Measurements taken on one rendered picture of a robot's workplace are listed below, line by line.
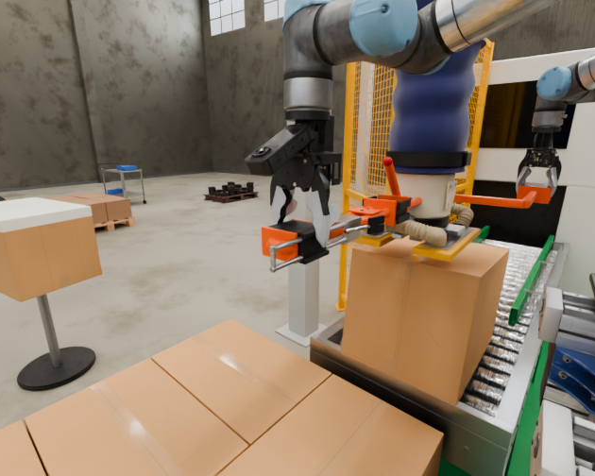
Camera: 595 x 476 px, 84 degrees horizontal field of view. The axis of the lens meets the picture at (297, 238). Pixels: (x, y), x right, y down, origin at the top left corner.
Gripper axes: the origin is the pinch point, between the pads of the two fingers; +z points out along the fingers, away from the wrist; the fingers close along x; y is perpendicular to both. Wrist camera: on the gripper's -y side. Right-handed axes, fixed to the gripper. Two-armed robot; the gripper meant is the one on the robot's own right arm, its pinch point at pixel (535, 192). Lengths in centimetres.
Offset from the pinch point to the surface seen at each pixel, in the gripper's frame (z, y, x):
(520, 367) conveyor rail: 61, 5, 6
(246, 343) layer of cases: 65, 51, -86
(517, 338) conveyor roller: 67, -26, 2
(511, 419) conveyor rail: 60, 34, 7
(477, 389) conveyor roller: 66, 19, -4
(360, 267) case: 25, 36, -42
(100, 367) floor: 118, 74, -199
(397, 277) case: 25, 36, -29
